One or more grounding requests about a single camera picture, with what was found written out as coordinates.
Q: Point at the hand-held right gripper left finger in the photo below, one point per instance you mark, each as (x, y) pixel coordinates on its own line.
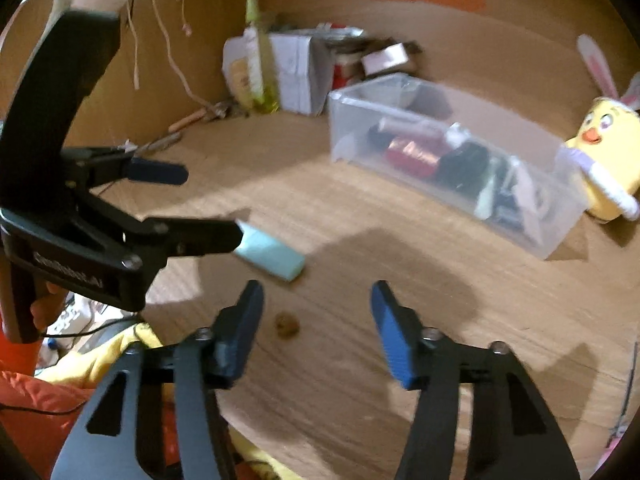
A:
(240, 335)

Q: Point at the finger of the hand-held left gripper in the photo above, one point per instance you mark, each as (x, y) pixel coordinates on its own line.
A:
(160, 172)
(210, 237)

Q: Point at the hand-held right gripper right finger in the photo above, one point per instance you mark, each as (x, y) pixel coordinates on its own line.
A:
(395, 345)

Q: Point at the teal tube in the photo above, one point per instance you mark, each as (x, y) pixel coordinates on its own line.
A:
(272, 255)

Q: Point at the pale green stick tube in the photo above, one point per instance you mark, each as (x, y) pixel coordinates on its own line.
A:
(487, 195)

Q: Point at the clear plastic box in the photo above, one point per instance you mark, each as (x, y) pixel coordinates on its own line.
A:
(350, 130)

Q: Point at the small dark jar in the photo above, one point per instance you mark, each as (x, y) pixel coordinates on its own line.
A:
(462, 165)

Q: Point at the slim pink-white tube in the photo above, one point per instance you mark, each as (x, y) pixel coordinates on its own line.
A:
(532, 210)

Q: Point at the red tea pouch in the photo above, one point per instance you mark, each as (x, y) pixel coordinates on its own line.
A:
(412, 152)

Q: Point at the pale pink tube white cap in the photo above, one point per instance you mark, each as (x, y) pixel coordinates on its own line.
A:
(415, 126)

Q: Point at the person's left hand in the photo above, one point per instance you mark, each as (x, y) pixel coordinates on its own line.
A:
(47, 305)

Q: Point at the wooden stick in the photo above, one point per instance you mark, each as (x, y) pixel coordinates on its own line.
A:
(187, 120)

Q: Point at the yellow sunscreen bottle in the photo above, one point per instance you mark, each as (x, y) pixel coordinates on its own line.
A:
(239, 82)

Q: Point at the yellow-green spray bottle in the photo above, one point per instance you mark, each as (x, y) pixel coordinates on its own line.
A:
(270, 95)

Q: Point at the white green-printed tube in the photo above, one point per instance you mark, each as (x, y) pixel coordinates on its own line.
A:
(252, 60)

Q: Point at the yellow cloth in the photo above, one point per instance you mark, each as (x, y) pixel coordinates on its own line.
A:
(85, 360)

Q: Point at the folded white leaflet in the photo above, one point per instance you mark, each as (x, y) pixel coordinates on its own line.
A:
(295, 75)

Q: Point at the red small box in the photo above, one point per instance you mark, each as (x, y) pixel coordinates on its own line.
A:
(345, 76)

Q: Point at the orange garment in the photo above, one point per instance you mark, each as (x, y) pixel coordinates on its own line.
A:
(30, 410)

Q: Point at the stack of papers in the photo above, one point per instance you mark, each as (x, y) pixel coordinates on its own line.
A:
(340, 35)

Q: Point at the small white box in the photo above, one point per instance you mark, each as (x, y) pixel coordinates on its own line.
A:
(387, 57)

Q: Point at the yellow chick plush toy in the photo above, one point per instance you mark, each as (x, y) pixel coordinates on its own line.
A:
(605, 160)

